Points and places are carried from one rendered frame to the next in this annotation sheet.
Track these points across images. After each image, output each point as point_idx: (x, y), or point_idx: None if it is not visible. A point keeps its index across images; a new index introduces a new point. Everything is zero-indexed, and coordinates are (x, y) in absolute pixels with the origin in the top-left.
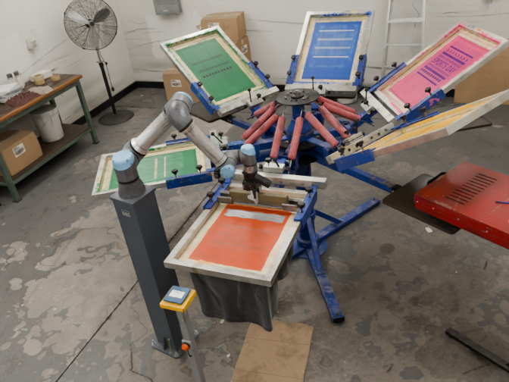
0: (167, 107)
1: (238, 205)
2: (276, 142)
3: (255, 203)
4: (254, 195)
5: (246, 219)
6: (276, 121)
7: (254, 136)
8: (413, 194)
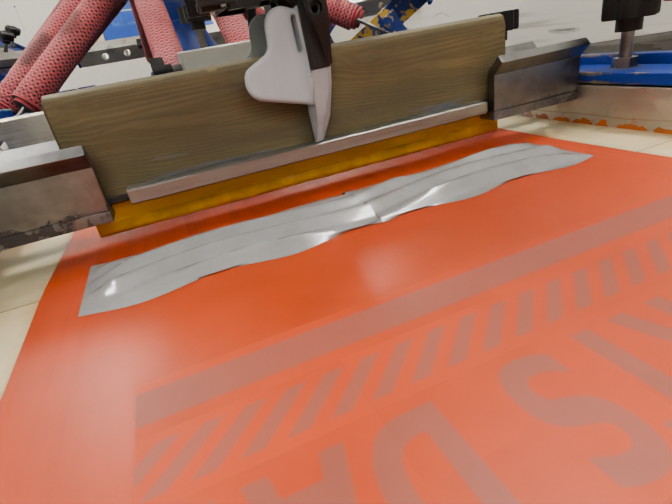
0: None
1: (161, 229)
2: (165, 27)
3: (318, 127)
4: (325, 26)
5: (346, 242)
6: (118, 2)
7: (53, 60)
8: (648, 45)
